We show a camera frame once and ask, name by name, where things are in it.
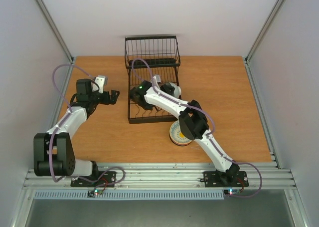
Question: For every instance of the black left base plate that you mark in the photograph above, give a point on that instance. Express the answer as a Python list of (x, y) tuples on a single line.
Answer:
[(109, 178)]

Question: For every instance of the grey slotted cable duct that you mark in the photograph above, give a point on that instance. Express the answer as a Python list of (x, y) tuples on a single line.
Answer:
[(132, 195)]

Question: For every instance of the pale green glazed bowl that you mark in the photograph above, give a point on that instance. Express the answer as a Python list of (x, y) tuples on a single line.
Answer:
[(177, 92)]

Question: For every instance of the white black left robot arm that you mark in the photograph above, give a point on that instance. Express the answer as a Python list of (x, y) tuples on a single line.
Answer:
[(53, 153)]

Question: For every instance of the black wire dish rack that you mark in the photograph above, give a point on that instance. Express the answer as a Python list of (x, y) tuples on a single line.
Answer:
[(161, 53)]

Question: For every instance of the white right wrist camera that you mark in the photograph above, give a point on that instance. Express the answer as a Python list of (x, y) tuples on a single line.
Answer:
[(156, 79)]

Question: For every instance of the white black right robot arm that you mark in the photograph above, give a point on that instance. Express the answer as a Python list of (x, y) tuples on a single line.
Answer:
[(192, 121)]

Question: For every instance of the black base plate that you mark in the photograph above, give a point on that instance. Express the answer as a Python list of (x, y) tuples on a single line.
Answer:
[(109, 178), (217, 179)]

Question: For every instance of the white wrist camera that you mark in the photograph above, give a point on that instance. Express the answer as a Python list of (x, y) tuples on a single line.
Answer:
[(99, 82), (156, 79)]

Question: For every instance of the left small circuit board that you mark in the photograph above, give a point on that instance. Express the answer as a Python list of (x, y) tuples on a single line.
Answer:
[(96, 192)]

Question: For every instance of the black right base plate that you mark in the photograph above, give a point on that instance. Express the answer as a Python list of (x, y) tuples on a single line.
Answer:
[(217, 179)]

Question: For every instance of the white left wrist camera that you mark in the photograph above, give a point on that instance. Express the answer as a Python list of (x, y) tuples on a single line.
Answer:
[(99, 82)]

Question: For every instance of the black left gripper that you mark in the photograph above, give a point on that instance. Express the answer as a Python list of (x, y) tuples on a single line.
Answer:
[(113, 98)]

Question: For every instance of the small circuit board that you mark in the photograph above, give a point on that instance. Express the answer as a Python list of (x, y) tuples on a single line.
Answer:
[(231, 192), (96, 192)]

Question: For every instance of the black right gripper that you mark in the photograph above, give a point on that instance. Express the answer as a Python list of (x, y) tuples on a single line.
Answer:
[(168, 89)]

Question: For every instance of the right small circuit board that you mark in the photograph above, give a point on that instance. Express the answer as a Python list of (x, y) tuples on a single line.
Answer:
[(231, 192)]

